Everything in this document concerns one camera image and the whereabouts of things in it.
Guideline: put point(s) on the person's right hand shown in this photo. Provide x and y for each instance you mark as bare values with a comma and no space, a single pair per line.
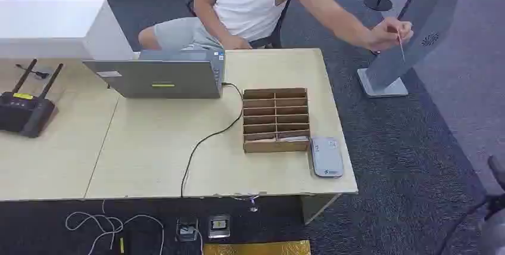
236,43

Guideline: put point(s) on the person's left hand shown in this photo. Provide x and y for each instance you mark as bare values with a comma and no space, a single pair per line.
388,34

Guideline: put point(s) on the thin white card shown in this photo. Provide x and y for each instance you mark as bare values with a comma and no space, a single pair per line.
401,50

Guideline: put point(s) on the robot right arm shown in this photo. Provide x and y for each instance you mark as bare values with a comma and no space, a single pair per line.
495,237

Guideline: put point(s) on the grey kiosk stand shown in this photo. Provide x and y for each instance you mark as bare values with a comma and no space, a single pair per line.
410,36

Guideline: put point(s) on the person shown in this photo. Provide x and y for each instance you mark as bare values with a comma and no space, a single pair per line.
246,4

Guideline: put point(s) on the grey laptop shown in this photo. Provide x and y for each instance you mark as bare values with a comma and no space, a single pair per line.
165,79

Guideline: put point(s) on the wooden card box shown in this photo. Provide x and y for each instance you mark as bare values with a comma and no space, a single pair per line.
276,144

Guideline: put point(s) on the white card in box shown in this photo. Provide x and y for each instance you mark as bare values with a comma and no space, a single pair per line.
294,139

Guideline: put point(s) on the grey card reader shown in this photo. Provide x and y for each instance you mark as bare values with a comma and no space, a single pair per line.
326,158

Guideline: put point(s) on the white cabinet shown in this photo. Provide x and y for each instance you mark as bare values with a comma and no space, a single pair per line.
55,24

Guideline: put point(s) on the floor socket with plug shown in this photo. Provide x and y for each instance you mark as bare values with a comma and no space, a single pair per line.
187,229

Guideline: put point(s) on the gold floor mat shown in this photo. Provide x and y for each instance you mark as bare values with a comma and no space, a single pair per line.
256,248

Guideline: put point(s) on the black router with antennas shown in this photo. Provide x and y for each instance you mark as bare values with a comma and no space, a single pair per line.
23,113

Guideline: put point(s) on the black box with yellow strip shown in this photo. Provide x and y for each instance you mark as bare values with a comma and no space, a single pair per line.
122,245

